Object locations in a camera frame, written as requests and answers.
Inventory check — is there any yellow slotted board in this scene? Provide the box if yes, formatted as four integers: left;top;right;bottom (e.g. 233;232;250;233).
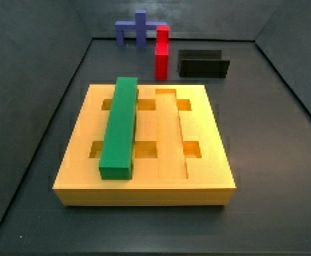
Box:
54;84;237;206

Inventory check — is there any green long block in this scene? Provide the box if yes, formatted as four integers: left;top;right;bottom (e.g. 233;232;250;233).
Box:
99;77;138;180

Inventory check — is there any red long block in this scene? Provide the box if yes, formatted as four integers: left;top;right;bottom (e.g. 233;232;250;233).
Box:
155;25;170;80

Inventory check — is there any purple cross-shaped block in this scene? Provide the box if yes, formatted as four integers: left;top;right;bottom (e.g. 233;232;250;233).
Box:
115;9;166;47

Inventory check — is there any black angled bracket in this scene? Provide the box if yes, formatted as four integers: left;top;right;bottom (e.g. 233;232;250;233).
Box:
178;50;230;78

